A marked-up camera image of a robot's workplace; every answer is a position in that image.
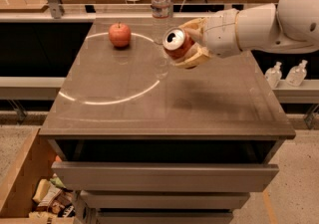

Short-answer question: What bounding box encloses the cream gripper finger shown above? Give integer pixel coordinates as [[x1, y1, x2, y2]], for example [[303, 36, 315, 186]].
[[173, 43, 212, 69], [180, 18, 206, 44]]

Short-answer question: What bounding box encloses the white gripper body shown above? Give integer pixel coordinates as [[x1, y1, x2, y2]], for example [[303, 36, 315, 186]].
[[203, 9, 240, 58]]

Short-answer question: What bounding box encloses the red coke can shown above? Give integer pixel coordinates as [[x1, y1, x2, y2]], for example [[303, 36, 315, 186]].
[[162, 27, 194, 60]]

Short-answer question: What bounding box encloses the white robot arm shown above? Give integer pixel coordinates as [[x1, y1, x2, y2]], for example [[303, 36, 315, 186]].
[[164, 0, 319, 68]]

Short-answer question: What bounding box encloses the clear plastic water bottle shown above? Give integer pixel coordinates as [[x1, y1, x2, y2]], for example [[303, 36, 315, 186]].
[[151, 0, 171, 45]]

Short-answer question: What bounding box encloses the clear sanitizer bottle left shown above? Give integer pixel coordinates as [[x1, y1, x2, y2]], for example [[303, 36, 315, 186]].
[[265, 62, 282, 89]]

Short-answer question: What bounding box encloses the clear sanitizer bottle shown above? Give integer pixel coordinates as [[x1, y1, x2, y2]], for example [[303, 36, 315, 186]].
[[285, 60, 307, 87], [265, 62, 282, 89]]

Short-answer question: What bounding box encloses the red apple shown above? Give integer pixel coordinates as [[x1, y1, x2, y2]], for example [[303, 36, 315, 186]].
[[109, 22, 132, 48]]

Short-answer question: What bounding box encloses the clear sanitizer bottle right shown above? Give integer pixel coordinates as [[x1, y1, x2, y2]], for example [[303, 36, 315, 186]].
[[285, 60, 307, 87]]

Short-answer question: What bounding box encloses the grey drawer cabinet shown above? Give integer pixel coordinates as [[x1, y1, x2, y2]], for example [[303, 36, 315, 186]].
[[40, 18, 294, 224]]

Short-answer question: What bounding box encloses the wooden bin with snacks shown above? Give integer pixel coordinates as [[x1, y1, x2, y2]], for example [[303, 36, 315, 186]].
[[0, 129, 75, 224]]

